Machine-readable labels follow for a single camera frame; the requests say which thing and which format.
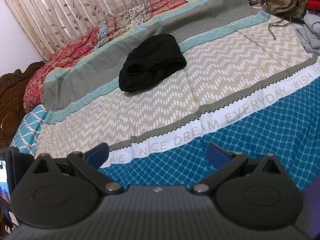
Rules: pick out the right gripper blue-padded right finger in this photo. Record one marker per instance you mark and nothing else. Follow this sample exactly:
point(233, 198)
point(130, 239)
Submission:
point(238, 173)

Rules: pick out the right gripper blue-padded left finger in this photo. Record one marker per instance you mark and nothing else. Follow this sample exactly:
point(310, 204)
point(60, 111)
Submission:
point(86, 166)

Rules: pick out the black pants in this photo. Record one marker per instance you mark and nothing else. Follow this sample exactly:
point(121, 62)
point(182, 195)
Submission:
point(155, 59)

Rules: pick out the teal zigzag pillow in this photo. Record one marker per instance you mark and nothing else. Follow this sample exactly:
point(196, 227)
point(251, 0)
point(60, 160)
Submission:
point(25, 138)

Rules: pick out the red floral quilt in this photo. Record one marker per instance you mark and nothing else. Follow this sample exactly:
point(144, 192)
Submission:
point(105, 32)

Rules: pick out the patterned teal grey bedsheet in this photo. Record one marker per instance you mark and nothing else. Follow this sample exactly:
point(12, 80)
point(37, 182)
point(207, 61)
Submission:
point(249, 86)

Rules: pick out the carved wooden headboard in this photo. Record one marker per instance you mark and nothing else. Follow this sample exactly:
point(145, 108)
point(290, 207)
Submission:
point(12, 112)

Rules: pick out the grey garment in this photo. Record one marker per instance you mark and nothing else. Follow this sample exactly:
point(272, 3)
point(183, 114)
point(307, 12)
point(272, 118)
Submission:
point(308, 33)

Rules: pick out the beige leaf-print curtain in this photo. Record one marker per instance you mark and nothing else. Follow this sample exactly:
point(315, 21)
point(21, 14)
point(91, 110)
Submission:
point(51, 24)

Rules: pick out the red cloth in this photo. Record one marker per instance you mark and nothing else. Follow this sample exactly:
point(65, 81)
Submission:
point(313, 5)

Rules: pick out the smartphone on mount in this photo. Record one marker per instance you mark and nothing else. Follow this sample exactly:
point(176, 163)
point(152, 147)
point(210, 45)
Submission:
point(14, 165)

